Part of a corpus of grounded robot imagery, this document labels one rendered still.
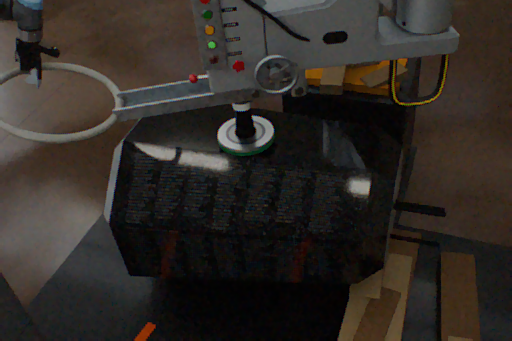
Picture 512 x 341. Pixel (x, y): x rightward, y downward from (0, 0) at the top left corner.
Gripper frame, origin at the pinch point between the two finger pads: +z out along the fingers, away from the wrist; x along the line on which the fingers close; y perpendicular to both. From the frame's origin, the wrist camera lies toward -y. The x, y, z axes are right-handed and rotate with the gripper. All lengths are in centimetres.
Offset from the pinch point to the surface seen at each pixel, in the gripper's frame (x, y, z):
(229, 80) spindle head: 62, -45, -31
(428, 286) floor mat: 127, -136, 57
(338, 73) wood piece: 44, -122, -11
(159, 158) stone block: 42, -35, 16
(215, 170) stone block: 61, -49, 10
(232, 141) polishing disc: 60, -54, -2
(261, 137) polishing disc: 65, -63, -5
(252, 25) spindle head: 64, -48, -52
